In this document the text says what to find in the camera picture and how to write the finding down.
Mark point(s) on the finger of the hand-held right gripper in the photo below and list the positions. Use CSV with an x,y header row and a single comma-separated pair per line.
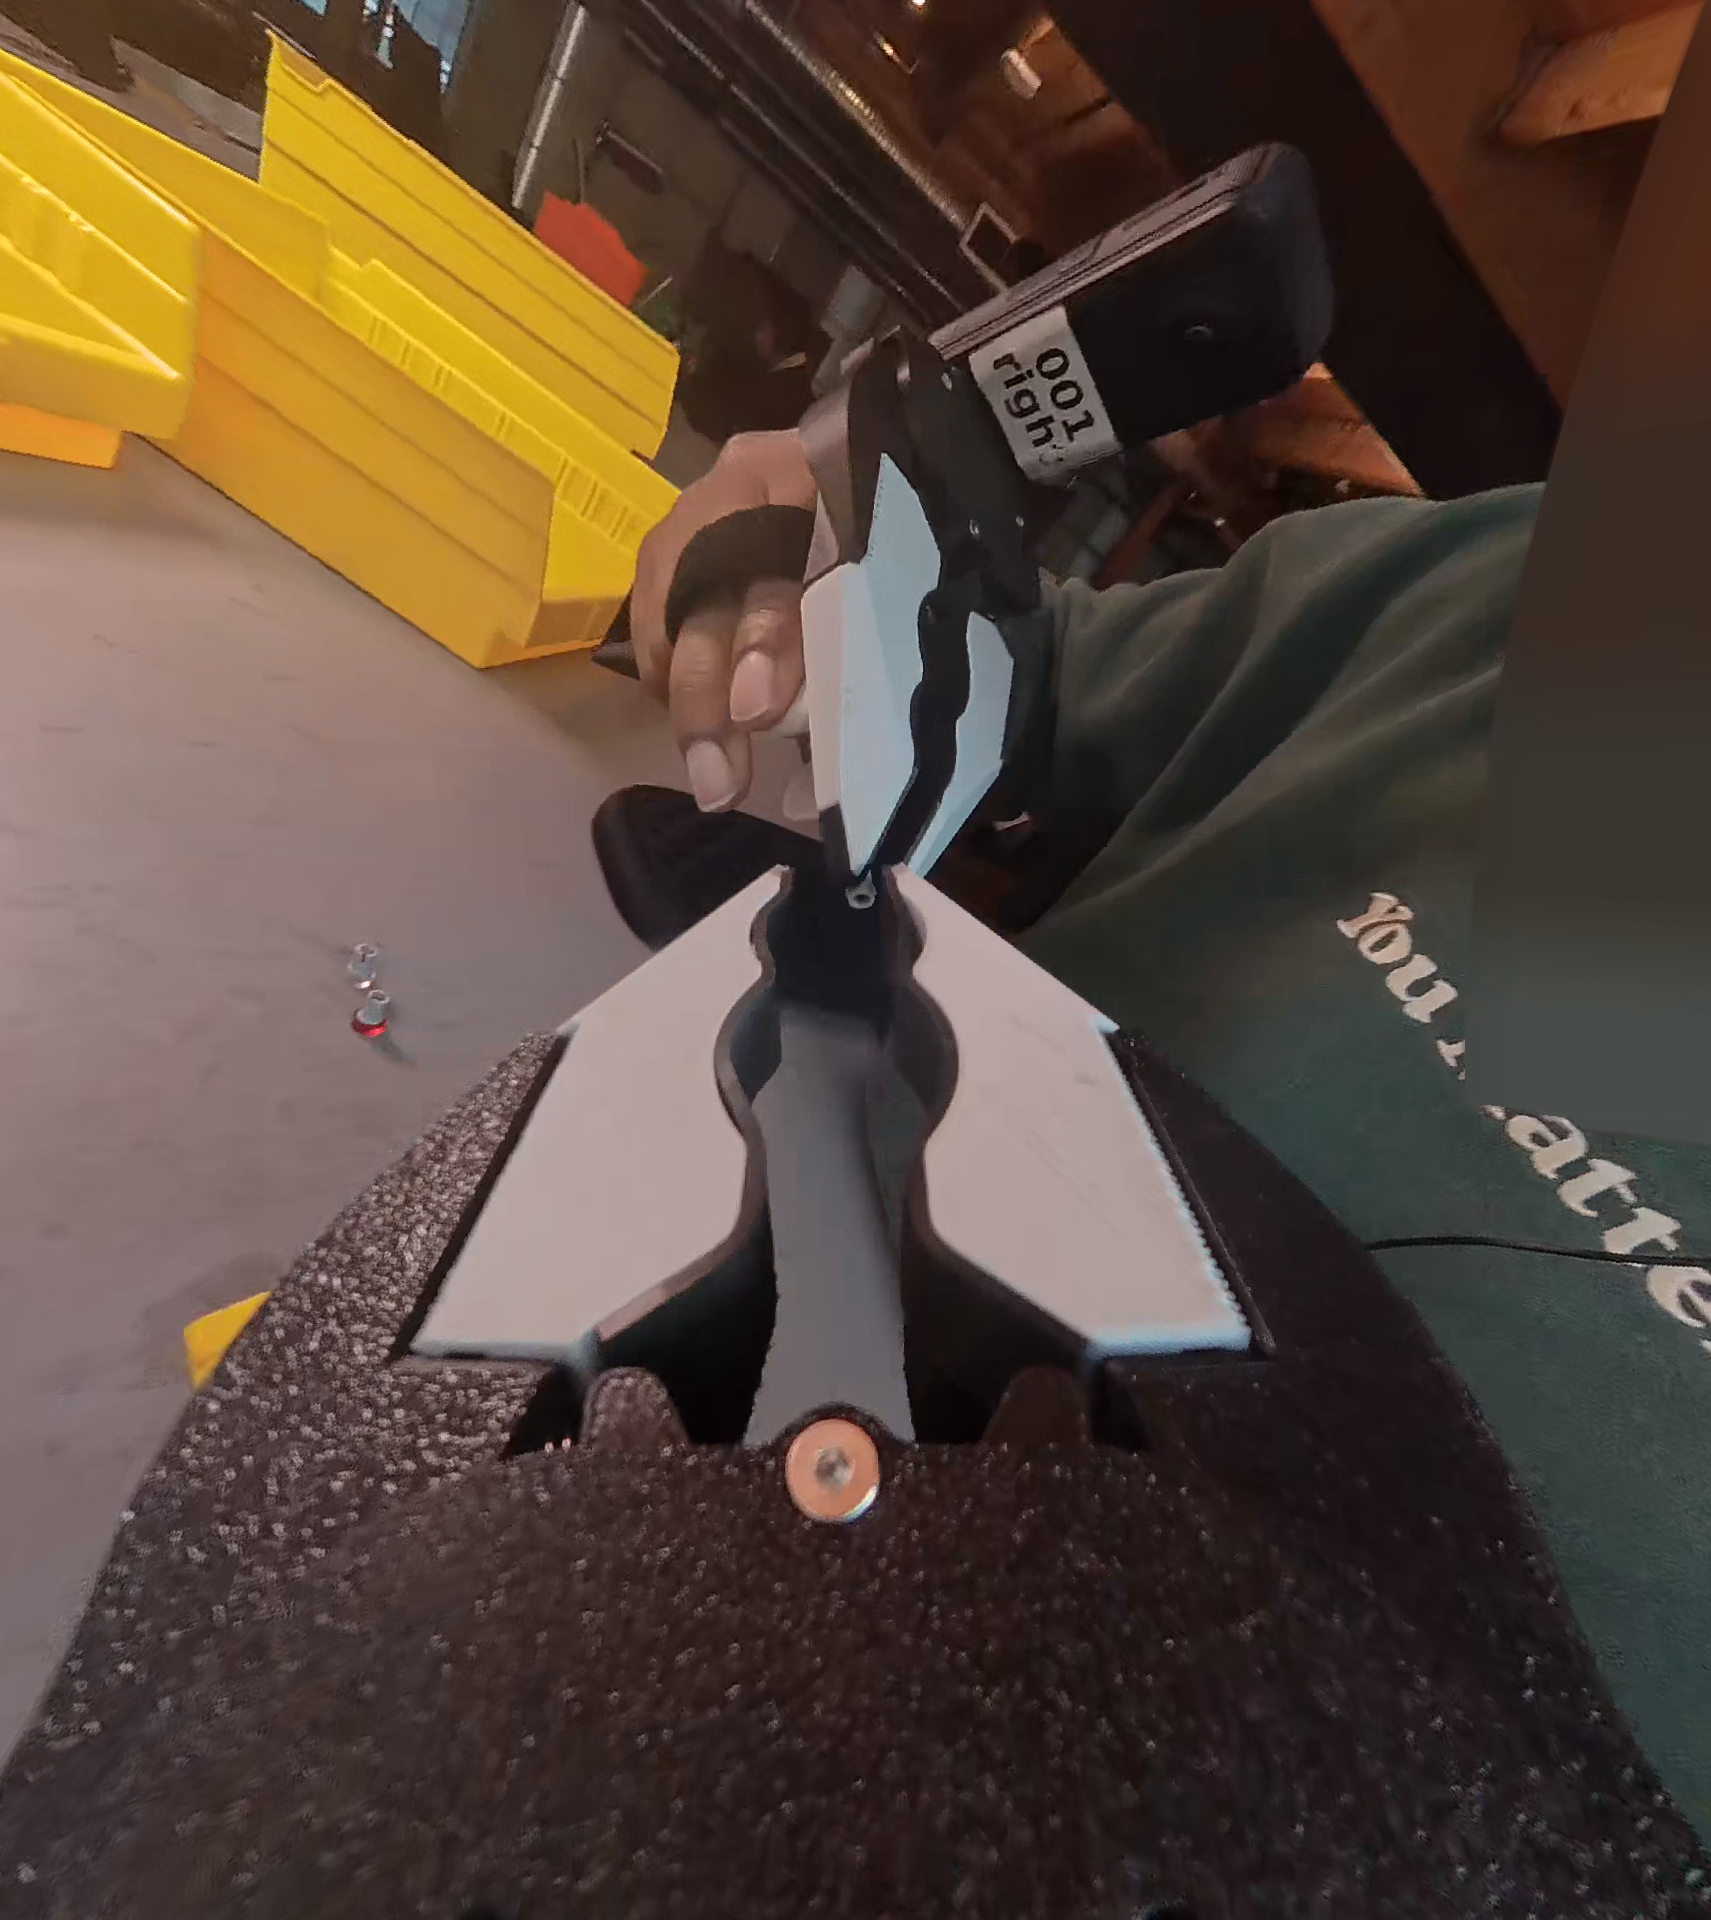
x,y
982,704
878,675

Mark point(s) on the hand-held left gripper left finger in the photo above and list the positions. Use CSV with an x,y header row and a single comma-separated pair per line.
x,y
601,1184

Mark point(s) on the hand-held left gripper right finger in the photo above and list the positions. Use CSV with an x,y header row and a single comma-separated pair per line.
x,y
1080,1184

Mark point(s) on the yellow lego panel piece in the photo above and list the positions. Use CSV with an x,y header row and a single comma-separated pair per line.
x,y
225,1329

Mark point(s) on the person's right hand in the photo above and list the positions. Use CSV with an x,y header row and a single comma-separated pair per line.
x,y
712,481

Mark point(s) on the black mesh cushion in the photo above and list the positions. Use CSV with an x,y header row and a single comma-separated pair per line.
x,y
676,862

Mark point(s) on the small orange plastic object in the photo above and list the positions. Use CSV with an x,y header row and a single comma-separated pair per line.
x,y
589,249

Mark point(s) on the person's green sweatshirt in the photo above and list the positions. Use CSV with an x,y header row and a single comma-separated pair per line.
x,y
1620,1500

